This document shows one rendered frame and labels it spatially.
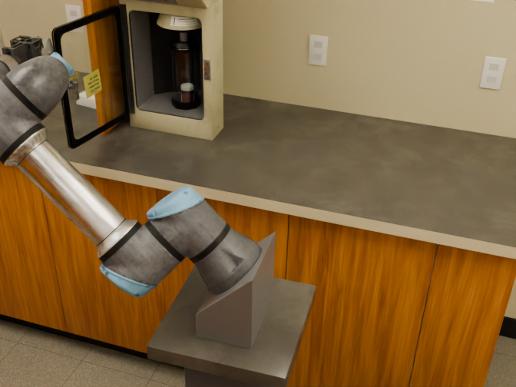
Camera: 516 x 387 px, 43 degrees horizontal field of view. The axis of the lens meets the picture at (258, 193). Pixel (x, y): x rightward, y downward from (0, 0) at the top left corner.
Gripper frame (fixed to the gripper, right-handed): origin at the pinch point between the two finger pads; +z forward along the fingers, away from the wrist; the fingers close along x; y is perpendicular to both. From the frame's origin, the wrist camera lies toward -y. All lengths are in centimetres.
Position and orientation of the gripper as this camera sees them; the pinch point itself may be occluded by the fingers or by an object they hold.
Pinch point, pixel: (51, 51)
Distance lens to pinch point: 213.1
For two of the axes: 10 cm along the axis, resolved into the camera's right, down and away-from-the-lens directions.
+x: -9.5, -1.8, 2.5
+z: 3.1, -5.0, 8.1
